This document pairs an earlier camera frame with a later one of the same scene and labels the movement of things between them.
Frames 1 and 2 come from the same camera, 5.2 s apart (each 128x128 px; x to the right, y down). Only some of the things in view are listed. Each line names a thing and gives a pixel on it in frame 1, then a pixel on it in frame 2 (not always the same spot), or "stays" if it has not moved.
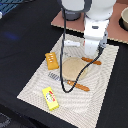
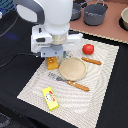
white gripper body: (95, 36) to (51, 45)
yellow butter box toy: (50, 98) stays
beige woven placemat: (71, 85) stays
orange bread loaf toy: (51, 60) stays
